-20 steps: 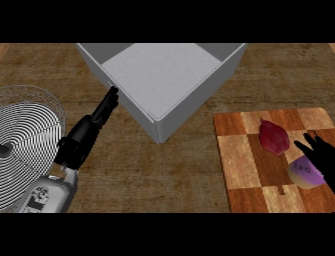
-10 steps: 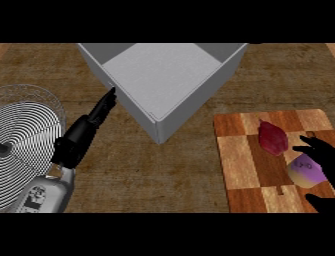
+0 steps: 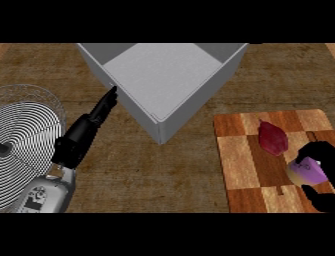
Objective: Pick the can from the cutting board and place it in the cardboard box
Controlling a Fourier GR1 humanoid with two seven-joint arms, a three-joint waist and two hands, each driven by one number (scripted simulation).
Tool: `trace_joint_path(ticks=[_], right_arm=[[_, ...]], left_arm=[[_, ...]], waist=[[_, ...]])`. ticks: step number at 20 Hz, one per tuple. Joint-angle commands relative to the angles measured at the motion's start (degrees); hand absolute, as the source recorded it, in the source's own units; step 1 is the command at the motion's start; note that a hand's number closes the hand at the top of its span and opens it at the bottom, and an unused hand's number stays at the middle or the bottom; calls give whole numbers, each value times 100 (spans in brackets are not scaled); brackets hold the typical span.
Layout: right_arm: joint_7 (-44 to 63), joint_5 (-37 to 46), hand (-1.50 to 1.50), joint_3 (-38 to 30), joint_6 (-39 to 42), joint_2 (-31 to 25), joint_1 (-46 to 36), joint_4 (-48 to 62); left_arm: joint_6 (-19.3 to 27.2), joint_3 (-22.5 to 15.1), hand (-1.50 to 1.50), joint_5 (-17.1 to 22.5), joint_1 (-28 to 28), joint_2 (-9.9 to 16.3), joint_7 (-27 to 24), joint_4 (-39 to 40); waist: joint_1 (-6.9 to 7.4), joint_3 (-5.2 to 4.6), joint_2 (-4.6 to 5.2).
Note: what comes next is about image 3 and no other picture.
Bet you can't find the purple can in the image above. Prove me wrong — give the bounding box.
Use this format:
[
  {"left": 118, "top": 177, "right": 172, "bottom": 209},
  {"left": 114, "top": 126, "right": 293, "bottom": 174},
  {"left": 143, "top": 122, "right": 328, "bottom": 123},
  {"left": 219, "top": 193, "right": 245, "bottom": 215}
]
[{"left": 285, "top": 157, "right": 331, "bottom": 187}]

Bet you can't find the checkered wooden cutting board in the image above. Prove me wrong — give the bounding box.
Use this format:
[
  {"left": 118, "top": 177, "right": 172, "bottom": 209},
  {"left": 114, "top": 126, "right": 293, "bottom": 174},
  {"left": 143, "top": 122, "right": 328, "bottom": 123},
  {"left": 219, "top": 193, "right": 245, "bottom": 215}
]
[{"left": 213, "top": 108, "right": 335, "bottom": 214}]

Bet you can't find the grey cardboard box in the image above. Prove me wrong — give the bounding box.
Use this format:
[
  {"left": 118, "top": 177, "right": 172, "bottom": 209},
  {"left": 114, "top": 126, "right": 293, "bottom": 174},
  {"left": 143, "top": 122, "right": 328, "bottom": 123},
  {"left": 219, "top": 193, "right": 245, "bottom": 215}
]
[{"left": 76, "top": 43, "right": 250, "bottom": 146}]

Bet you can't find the dark red sweet potato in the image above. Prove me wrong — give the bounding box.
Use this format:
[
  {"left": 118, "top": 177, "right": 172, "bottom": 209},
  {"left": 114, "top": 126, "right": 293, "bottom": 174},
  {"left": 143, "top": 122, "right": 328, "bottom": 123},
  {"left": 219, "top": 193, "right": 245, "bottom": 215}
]
[{"left": 257, "top": 120, "right": 290, "bottom": 158}]

